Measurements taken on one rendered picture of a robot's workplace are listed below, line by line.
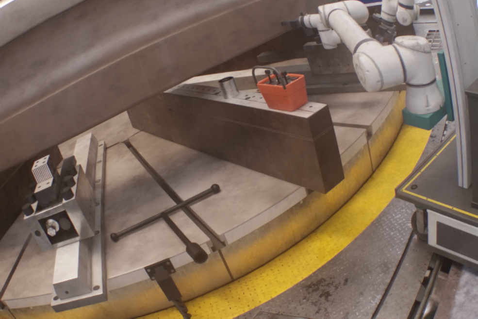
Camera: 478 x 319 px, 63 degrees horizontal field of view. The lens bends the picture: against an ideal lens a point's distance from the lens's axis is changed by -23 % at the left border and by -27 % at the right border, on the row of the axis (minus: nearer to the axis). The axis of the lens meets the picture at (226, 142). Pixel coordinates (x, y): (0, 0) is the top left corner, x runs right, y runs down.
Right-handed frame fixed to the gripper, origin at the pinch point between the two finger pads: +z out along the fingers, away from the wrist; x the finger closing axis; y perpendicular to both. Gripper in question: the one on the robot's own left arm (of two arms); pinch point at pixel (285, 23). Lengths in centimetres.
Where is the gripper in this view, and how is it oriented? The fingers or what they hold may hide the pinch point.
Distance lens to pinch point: 296.6
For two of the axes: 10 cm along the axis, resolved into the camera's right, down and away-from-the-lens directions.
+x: -6.3, 4.8, -6.1
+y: -3.1, -8.7, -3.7
